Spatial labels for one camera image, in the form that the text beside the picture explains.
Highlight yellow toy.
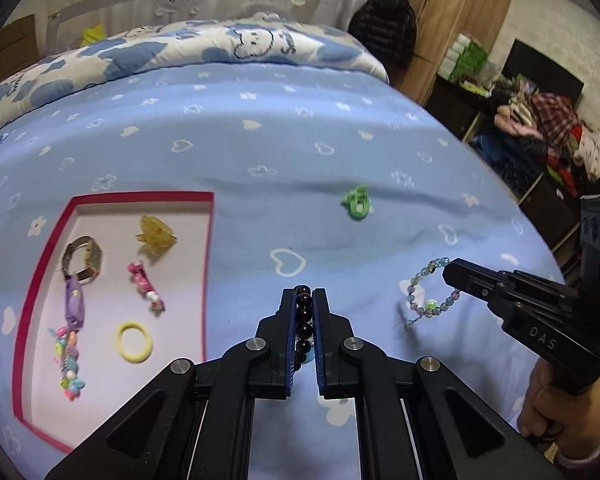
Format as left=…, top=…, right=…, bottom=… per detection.
left=80, top=24, right=107, bottom=48

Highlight right hand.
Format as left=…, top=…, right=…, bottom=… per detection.
left=517, top=359, right=600, bottom=446

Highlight blue white cartoon quilt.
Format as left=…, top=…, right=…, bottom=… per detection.
left=0, top=12, right=388, bottom=129

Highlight purple bow hair clip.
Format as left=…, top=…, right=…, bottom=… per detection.
left=65, top=274, right=85, bottom=330

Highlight clear crystal bead bracelet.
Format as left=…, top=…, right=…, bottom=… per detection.
left=404, top=256, right=463, bottom=330

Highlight wooden wardrobe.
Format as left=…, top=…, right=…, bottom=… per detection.
left=387, top=0, right=512, bottom=105

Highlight yellow hair claw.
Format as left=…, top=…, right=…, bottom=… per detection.
left=135, top=214, right=178, bottom=257

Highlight colourful bead bracelet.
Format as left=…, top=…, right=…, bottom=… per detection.
left=47, top=324, right=86, bottom=401

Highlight pile of clothes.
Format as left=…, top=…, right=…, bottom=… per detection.
left=491, top=76, right=600, bottom=197

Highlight black bag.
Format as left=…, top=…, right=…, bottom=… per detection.
left=348, top=0, right=417, bottom=67

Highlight dark shelf unit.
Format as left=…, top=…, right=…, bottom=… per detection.
left=424, top=37, right=586, bottom=276

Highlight red white tray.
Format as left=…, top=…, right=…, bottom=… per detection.
left=12, top=191, right=214, bottom=453

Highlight yellow hair tie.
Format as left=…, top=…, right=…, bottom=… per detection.
left=115, top=320, right=155, bottom=364

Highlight green white packages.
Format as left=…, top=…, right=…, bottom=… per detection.
left=437, top=34, right=489, bottom=96

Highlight pink hair clip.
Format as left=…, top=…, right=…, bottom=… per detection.
left=126, top=262, right=166, bottom=316

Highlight light blue bed sheet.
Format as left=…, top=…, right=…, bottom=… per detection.
left=0, top=64, right=558, bottom=479

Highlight black bead bracelet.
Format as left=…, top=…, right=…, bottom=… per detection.
left=292, top=284, right=315, bottom=363

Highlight white bed guard rail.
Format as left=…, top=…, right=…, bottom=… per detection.
left=44, top=0, right=340, bottom=55

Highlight green bow hair tie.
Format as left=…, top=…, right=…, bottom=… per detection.
left=340, top=185, right=374, bottom=222

